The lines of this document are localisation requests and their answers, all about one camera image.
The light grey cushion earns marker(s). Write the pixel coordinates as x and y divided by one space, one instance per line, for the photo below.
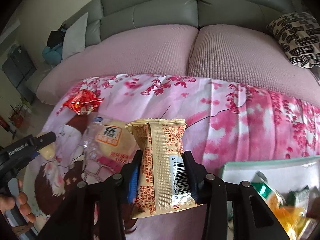
74 41

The round bun in clear wrapper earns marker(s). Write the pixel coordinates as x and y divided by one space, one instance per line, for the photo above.
108 146

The grey sofa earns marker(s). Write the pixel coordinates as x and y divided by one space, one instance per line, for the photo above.
108 17

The white green cracker packet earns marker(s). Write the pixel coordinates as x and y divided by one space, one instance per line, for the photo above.
269 195

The grey pillow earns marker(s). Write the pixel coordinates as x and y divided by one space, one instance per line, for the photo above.
316 72

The red triangular candy packet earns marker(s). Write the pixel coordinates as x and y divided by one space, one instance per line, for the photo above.
84 102

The yellow orange snack packet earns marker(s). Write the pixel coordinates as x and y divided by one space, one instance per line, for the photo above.
294 220

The white tray with teal rim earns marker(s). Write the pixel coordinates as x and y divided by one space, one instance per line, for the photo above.
282 175

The person's left hand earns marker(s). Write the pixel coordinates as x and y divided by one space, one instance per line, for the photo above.
9 202

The teal black clothes pile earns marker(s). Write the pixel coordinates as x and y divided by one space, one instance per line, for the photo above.
52 53

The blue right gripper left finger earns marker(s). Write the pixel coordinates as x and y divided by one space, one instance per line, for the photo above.
134 172

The dark grey cabinet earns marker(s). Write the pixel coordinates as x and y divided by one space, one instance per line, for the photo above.
19 68

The beige biscuit packet with barcode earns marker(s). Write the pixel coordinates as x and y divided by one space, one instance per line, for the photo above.
163 184

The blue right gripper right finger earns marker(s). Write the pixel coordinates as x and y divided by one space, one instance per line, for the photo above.
196 174

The pink sofa seat cover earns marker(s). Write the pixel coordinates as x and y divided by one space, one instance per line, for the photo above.
224 52

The leopard print pillow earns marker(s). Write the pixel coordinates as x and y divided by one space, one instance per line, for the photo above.
298 35

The pale yellow pastry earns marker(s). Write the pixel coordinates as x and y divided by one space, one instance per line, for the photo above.
48 152

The pink floral cartoon blanket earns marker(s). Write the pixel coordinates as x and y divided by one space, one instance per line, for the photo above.
226 122

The green mung bean biscuit packet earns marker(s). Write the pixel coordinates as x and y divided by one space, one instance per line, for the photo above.
299 198

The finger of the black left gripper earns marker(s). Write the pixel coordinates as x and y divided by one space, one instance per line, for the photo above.
44 140

